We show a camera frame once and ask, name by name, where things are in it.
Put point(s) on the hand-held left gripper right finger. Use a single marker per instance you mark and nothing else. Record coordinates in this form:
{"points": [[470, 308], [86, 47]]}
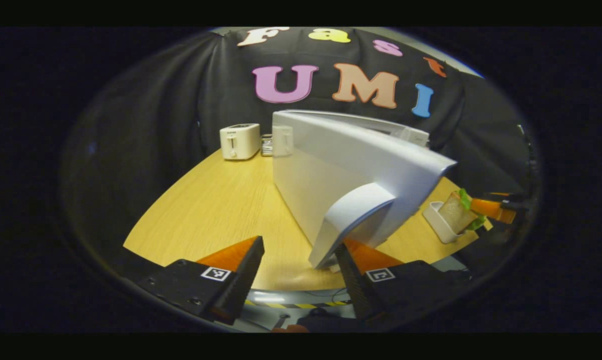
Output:
{"points": [[356, 290]]}

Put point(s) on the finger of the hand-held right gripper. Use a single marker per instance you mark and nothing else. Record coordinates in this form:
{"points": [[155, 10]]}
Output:
{"points": [[516, 202], [493, 210]]}

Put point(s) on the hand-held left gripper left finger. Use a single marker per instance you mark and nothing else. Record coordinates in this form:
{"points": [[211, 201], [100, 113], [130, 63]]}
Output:
{"points": [[241, 280]]}

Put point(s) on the sandwich with lettuce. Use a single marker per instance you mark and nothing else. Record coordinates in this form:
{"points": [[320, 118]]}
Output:
{"points": [[456, 212]]}

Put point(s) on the white microwave oven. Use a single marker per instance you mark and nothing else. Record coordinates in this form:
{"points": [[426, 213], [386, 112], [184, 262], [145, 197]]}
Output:
{"points": [[341, 165]]}

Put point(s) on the yellow black hazard tape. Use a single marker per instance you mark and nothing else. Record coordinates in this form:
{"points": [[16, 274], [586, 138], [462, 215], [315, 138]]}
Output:
{"points": [[291, 305]]}

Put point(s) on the white sandwich holder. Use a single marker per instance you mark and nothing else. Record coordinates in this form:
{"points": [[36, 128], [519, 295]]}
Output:
{"points": [[438, 225]]}

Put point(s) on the white toaster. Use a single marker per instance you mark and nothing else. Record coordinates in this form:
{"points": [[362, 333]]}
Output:
{"points": [[238, 141]]}

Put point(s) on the black backdrop cloth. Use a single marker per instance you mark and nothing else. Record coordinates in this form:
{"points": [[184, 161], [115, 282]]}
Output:
{"points": [[156, 125]]}

